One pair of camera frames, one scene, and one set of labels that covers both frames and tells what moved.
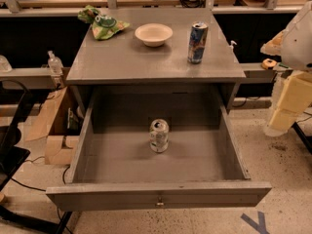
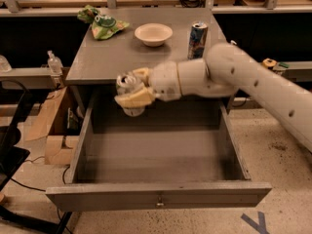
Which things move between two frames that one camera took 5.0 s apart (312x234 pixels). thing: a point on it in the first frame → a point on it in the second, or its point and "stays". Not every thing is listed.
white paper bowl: [153, 34] stays
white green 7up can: [159, 136] → [122, 87]
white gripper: [298, 48] → [165, 79]
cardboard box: [56, 150] stays
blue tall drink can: [197, 42] stays
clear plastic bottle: [55, 63] stays
